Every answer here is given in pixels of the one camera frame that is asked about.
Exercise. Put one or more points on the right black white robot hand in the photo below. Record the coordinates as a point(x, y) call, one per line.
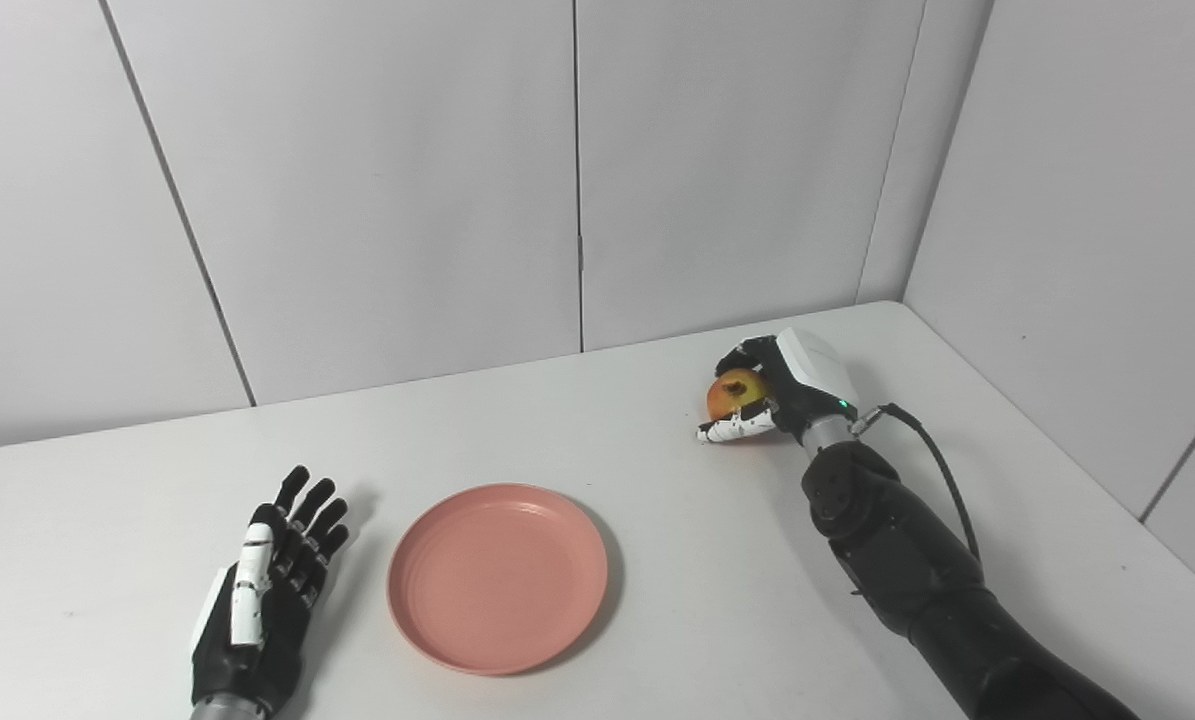
point(807, 375)

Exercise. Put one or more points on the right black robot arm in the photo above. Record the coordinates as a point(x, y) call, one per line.
point(907, 560)

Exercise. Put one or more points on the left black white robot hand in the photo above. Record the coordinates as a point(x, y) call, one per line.
point(257, 640)

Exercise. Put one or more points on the red yellow pomegranate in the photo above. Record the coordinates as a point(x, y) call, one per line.
point(732, 392)

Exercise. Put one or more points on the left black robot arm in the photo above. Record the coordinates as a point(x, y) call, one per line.
point(227, 708)

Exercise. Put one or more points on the pink round plate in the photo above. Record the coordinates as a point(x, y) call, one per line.
point(497, 580)

